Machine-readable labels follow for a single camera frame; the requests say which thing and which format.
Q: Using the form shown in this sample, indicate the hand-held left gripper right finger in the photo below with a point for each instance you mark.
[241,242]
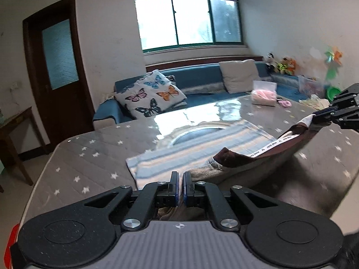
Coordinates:
[189,189]

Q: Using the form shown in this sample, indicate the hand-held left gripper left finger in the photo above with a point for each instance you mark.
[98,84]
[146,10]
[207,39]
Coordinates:
[172,187]

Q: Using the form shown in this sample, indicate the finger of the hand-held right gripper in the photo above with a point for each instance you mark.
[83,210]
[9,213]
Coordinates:
[347,119]
[345,98]

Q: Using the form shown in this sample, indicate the blue beige striped garment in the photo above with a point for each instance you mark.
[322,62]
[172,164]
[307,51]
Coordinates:
[196,145]

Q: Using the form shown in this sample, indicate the green plastic bowl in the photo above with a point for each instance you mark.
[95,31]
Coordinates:
[333,93]

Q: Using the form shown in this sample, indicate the cream cloth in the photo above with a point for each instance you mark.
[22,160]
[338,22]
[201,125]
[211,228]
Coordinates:
[317,102]

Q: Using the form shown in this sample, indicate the clear plastic bag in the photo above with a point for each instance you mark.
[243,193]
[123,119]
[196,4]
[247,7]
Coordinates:
[310,85]

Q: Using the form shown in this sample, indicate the colourful pinwheel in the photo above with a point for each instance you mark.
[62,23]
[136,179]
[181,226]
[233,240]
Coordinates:
[333,56]

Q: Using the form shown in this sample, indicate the pink scrunchie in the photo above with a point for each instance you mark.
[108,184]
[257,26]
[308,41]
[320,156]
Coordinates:
[285,103]

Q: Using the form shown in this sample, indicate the orange plush toy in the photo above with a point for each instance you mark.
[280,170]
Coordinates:
[292,65]

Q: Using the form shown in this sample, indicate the pink tissue pack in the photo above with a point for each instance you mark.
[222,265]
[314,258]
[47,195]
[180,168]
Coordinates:
[263,96]

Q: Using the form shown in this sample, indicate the panda plush toy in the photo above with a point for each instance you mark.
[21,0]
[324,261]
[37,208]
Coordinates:
[270,60]

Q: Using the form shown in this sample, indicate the grey star-print tablecloth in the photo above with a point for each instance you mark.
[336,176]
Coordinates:
[84,157]

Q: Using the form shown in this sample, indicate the white butterfly print pillow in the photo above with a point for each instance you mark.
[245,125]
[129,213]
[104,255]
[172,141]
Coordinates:
[148,95]

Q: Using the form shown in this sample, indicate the dark butterfly print pillow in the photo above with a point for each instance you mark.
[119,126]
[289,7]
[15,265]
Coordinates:
[171,79]

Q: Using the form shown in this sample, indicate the beige pillow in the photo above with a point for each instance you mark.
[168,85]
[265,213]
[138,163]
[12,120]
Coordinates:
[238,75]

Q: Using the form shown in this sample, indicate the blue sofa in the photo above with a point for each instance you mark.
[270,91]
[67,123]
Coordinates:
[202,78]

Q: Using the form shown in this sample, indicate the brown wooden door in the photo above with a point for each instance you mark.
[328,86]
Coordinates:
[70,103]

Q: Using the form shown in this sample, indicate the red object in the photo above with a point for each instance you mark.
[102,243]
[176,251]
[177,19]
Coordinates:
[12,241]

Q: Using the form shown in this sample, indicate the green framed window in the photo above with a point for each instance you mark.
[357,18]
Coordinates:
[190,19]

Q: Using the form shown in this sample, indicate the brown wooden console table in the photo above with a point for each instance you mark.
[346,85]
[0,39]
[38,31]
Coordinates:
[16,117]

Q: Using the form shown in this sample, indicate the white wall socket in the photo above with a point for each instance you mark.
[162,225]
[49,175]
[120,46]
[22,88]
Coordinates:
[16,85]

